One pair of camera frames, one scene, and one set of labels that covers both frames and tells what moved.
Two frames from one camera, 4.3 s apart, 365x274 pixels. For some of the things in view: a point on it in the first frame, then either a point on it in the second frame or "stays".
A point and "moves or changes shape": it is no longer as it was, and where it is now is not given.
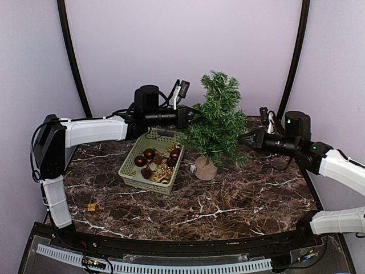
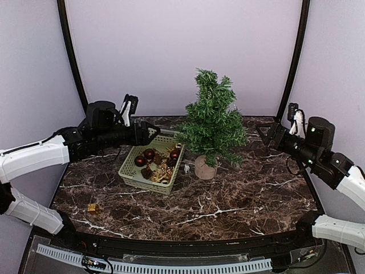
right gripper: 259,137 -> 276,128
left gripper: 183,120 -> 144,140
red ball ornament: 149,153 stays
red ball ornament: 140,161 stays
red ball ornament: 174,155 stays
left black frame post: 63,12 stays
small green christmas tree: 217,133 moves or changes shape
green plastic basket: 153,162 stays
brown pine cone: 146,173 stays
